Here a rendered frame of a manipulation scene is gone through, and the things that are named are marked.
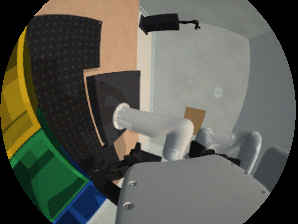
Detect green bin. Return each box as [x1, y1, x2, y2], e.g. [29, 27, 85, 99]
[9, 107, 89, 222]

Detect yellow bin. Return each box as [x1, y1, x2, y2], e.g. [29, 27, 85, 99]
[0, 25, 41, 159]

